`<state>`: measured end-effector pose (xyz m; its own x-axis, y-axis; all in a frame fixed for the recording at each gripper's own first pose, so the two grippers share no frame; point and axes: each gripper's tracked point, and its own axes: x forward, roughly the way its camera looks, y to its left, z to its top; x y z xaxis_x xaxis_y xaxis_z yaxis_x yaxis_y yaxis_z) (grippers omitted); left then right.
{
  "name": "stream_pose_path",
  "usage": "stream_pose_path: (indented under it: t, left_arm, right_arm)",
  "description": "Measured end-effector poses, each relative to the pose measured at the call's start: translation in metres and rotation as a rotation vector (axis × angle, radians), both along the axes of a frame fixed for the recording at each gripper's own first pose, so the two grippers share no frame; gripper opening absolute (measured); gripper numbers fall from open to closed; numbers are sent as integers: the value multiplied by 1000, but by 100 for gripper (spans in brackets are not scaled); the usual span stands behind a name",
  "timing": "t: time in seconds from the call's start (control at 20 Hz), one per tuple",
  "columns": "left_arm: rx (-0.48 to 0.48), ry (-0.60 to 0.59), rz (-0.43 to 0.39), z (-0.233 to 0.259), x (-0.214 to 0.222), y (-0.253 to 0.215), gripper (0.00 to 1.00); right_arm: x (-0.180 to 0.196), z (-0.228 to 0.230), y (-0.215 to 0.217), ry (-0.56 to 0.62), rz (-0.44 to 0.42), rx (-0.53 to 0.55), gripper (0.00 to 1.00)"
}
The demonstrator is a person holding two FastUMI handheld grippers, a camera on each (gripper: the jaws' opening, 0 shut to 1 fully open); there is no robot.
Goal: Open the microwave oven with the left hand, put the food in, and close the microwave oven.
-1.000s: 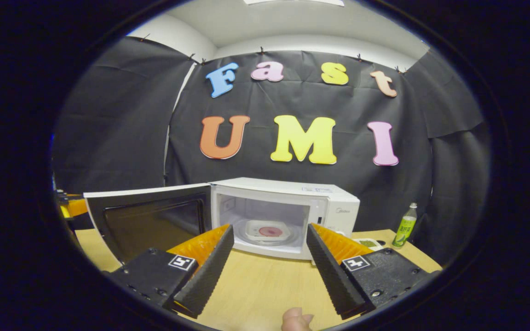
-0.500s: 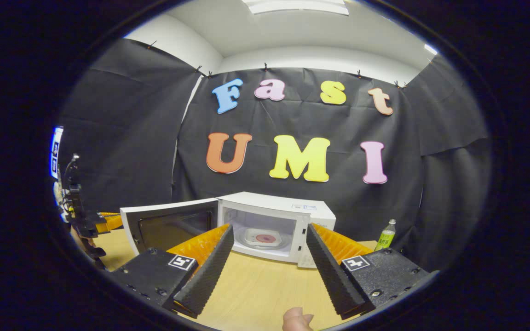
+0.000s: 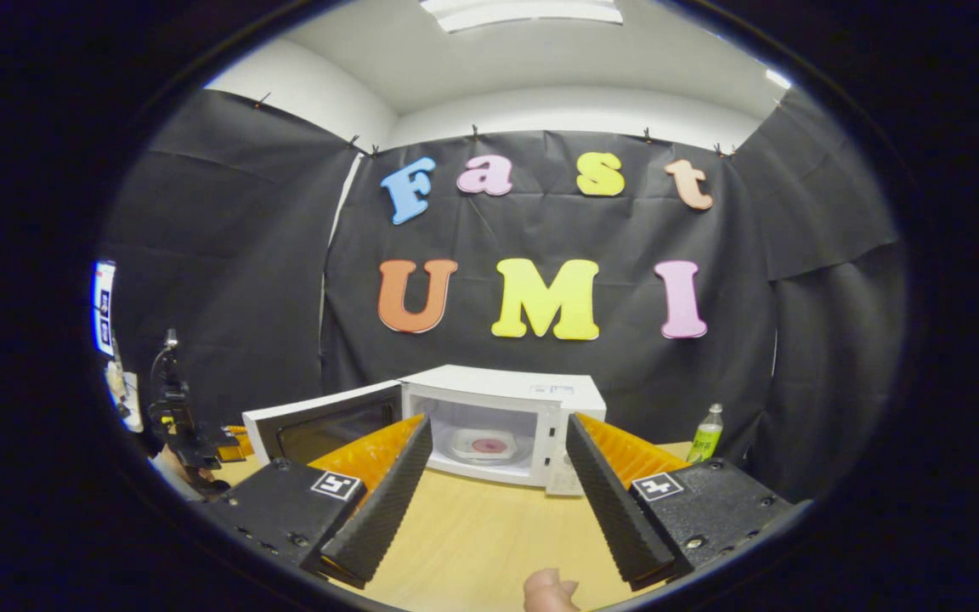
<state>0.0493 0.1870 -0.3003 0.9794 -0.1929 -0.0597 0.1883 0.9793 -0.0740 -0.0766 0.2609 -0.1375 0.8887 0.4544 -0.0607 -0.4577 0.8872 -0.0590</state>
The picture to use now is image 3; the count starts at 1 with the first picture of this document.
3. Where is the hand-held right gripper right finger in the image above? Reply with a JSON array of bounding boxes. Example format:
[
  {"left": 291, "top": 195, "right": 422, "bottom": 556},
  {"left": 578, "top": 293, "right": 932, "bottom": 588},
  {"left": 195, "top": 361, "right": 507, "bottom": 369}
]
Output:
[{"left": 563, "top": 411, "right": 797, "bottom": 593}]

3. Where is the large ceiling light panel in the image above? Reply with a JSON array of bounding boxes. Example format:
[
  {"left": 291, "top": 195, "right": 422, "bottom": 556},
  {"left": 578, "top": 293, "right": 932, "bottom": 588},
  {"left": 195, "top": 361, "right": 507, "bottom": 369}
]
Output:
[{"left": 419, "top": 0, "right": 625, "bottom": 34}]

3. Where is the white square food plate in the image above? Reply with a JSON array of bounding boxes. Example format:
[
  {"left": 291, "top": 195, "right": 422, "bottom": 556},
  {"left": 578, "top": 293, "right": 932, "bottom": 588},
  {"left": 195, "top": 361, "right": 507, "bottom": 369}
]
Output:
[{"left": 449, "top": 428, "right": 521, "bottom": 465}]

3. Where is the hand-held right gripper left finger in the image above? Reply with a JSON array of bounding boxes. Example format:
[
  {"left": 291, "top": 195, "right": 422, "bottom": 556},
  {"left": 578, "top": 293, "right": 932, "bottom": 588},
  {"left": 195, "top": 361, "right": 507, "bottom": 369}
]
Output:
[{"left": 201, "top": 413, "right": 436, "bottom": 590}]

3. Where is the green label drink bottle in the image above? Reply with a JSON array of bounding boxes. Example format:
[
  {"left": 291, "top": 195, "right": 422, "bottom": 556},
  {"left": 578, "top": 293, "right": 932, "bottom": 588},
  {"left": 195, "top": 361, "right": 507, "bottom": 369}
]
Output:
[{"left": 687, "top": 403, "right": 726, "bottom": 465}]

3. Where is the white microwave oven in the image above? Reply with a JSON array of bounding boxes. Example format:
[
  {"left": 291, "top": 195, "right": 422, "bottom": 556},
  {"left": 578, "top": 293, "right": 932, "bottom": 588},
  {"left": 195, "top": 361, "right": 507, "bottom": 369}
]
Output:
[{"left": 241, "top": 364, "right": 608, "bottom": 498}]

